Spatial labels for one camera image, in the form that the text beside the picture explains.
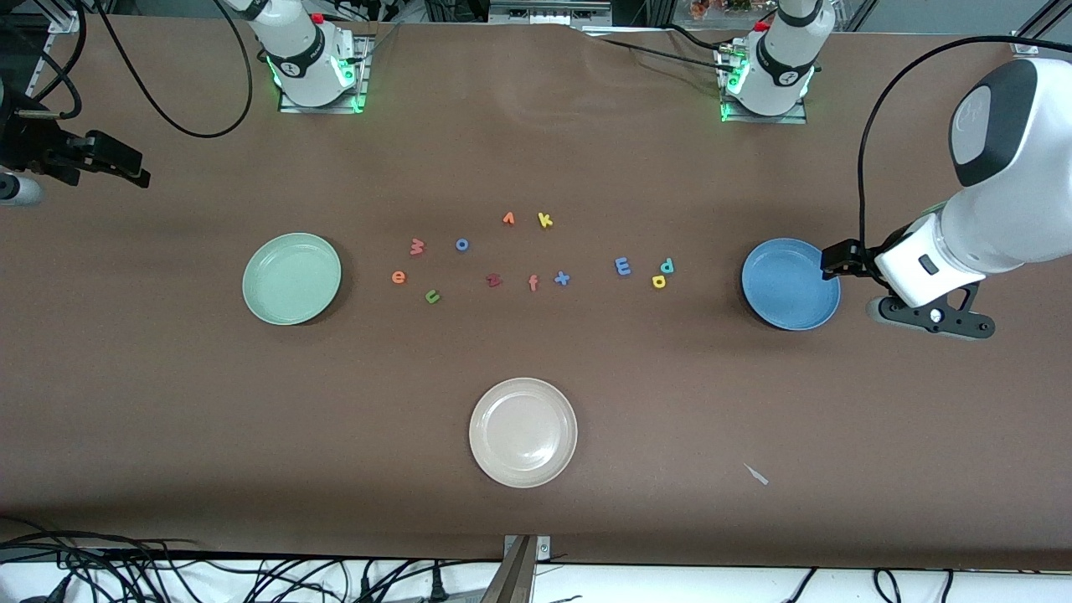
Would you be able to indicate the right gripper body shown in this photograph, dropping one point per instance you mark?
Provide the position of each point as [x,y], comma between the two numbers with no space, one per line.
[29,144]

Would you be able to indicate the blue plate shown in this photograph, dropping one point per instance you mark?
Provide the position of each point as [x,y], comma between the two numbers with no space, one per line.
[787,285]

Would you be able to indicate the green plate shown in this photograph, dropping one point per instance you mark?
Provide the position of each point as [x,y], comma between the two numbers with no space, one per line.
[291,279]

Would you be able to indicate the small white paper scrap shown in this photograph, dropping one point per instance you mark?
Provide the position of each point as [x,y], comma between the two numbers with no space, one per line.
[756,475]

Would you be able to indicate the colourful background objects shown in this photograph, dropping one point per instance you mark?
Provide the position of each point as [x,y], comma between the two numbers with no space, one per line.
[720,7]

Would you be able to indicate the beige plate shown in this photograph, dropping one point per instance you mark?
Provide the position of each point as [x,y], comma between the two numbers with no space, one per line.
[523,433]

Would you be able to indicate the grey metal box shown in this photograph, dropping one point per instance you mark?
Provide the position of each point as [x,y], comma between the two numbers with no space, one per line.
[548,10]

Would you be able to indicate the aluminium profile bar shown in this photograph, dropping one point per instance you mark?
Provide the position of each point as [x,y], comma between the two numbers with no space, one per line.
[515,578]

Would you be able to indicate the aluminium frame post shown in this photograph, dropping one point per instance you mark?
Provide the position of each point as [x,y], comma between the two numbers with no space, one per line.
[65,15]
[1032,29]

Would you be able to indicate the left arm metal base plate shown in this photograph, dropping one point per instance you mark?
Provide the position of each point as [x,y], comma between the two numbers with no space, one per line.
[787,118]

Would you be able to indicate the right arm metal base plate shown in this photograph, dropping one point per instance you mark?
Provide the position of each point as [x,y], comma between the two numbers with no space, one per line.
[293,106]

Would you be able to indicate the small metal bracket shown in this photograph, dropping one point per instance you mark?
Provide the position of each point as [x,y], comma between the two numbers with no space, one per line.
[544,548]

